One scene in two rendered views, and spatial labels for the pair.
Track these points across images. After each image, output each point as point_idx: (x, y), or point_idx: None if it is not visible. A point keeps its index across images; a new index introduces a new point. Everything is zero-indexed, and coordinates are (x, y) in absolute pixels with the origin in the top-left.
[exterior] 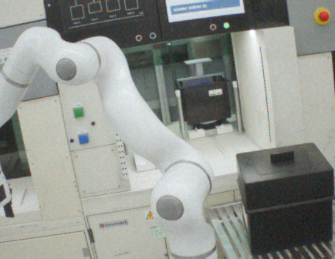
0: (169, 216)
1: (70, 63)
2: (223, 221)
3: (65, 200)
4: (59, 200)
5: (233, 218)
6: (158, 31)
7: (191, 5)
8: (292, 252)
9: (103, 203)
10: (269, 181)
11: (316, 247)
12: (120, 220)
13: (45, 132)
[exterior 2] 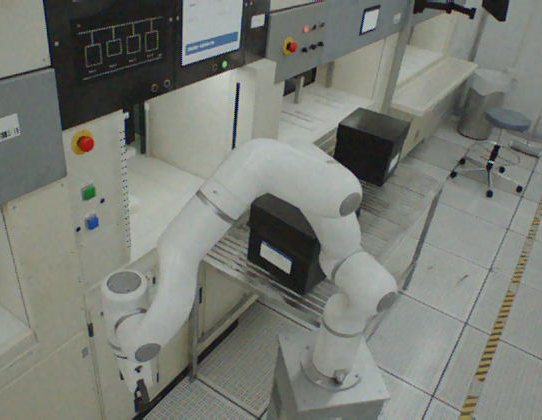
0: (385, 309)
1: (358, 198)
2: (231, 265)
3: (68, 303)
4: (60, 308)
5: (236, 259)
6: (172, 78)
7: (202, 42)
8: (330, 283)
9: None
10: None
11: None
12: None
13: (47, 231)
